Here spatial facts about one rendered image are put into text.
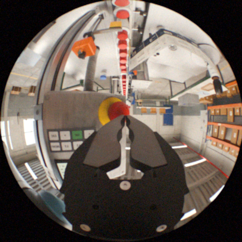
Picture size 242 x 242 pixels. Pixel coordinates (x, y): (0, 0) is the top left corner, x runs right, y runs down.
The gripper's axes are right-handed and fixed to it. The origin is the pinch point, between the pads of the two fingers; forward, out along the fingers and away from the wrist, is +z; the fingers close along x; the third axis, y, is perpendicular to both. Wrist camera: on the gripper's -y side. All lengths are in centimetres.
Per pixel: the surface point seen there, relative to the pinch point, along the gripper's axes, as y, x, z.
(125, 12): -23.9, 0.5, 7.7
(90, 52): -11.2, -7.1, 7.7
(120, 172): 13.5, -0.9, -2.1
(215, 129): 130, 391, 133
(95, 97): -1.9, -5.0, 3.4
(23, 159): 242, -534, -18
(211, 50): -37, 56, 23
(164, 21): -37.9, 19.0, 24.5
